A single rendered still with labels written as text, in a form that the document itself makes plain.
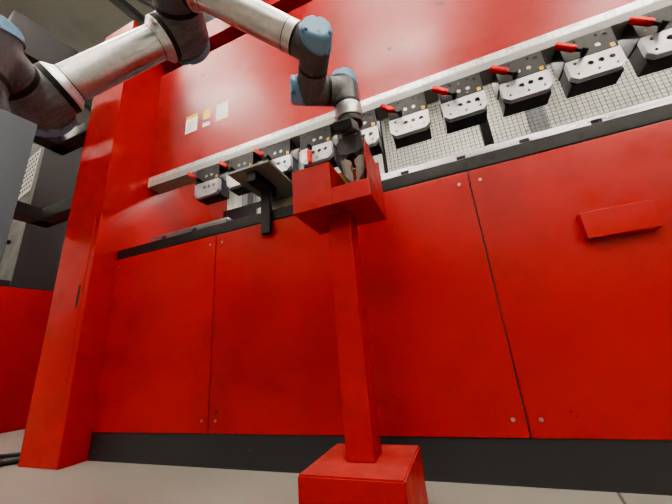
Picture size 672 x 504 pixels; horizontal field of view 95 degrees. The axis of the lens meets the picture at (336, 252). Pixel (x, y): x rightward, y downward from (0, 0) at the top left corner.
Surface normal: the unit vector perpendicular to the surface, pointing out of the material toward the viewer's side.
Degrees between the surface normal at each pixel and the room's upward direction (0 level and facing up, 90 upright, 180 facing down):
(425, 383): 90
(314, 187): 90
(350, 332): 90
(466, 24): 90
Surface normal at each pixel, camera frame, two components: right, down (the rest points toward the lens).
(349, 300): -0.37, -0.26
